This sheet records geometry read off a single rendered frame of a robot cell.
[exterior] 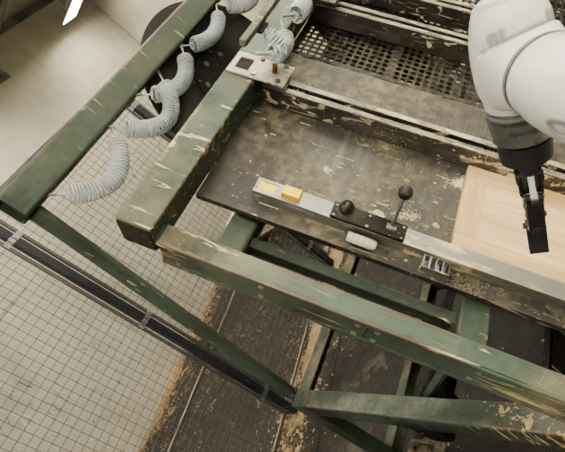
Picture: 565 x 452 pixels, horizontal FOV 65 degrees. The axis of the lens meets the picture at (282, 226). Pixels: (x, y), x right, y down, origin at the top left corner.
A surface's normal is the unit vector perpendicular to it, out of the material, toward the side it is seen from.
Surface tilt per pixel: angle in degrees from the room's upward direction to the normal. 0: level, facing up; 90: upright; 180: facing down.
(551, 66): 15
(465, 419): 0
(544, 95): 45
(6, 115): 90
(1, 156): 90
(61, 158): 90
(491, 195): 56
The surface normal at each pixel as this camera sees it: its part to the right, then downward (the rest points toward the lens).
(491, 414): -0.73, -0.59
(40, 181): 0.57, -0.25
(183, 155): 0.05, -0.54
